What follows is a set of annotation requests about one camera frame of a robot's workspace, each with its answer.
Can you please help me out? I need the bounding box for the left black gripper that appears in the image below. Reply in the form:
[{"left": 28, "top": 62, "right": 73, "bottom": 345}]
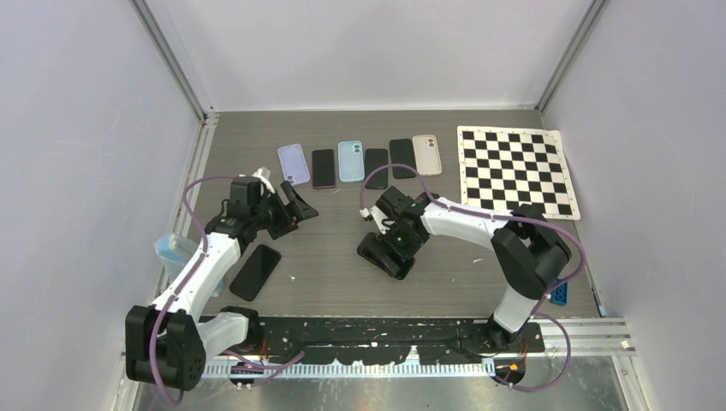
[{"left": 252, "top": 182, "right": 317, "bottom": 241}]

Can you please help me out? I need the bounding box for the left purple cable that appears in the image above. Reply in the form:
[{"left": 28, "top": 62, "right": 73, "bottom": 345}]
[{"left": 148, "top": 174, "right": 240, "bottom": 406}]

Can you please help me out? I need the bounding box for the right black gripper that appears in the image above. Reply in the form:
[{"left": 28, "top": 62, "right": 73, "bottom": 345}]
[{"left": 366, "top": 218, "right": 430, "bottom": 277}]

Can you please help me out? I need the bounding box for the purple cable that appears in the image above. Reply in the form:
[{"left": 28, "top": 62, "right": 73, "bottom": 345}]
[
  {"left": 359, "top": 163, "right": 586, "bottom": 395},
  {"left": 148, "top": 174, "right": 240, "bottom": 406}
]

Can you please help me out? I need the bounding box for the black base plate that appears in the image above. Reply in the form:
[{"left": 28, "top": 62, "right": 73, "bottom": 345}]
[{"left": 232, "top": 317, "right": 545, "bottom": 366}]

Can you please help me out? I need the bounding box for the lilac phone case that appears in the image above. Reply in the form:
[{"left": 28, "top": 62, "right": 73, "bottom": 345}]
[{"left": 277, "top": 144, "right": 311, "bottom": 186}]

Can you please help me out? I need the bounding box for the aluminium front rail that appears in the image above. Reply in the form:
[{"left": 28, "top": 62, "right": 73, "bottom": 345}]
[{"left": 200, "top": 319, "right": 635, "bottom": 382}]

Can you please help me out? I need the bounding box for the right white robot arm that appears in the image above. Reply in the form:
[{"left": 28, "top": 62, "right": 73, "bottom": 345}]
[{"left": 357, "top": 187, "right": 572, "bottom": 352}]

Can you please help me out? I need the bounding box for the beige phone case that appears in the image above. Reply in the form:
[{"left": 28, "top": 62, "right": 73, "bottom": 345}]
[{"left": 412, "top": 134, "right": 443, "bottom": 176}]

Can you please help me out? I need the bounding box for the light-blue phone case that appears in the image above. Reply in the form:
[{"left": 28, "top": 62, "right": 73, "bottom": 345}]
[{"left": 337, "top": 140, "right": 366, "bottom": 183}]

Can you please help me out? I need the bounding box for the phone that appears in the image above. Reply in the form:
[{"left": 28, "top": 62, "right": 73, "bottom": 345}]
[
  {"left": 312, "top": 149, "right": 336, "bottom": 189},
  {"left": 364, "top": 148, "right": 389, "bottom": 190},
  {"left": 356, "top": 233, "right": 415, "bottom": 281}
]

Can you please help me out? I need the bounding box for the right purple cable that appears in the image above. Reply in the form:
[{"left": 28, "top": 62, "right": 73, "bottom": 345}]
[{"left": 359, "top": 163, "right": 586, "bottom": 395}]

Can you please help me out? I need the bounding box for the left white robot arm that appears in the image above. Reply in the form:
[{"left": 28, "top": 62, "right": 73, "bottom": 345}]
[{"left": 125, "top": 175, "right": 318, "bottom": 395}]

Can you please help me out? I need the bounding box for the black smartphone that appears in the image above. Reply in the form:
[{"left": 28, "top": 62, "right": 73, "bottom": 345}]
[{"left": 389, "top": 139, "right": 417, "bottom": 179}]

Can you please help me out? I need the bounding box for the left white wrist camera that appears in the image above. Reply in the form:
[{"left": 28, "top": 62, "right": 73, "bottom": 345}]
[{"left": 252, "top": 167, "right": 276, "bottom": 194}]

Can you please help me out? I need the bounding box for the checkerboard calibration mat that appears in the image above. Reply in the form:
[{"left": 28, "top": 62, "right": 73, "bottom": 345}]
[{"left": 457, "top": 126, "right": 580, "bottom": 221}]

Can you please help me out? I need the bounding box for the black phone bare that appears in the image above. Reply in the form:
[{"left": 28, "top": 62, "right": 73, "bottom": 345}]
[{"left": 229, "top": 245, "right": 282, "bottom": 301}]

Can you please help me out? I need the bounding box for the blue toy brick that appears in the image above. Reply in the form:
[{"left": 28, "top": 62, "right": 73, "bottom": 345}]
[{"left": 549, "top": 279, "right": 568, "bottom": 307}]

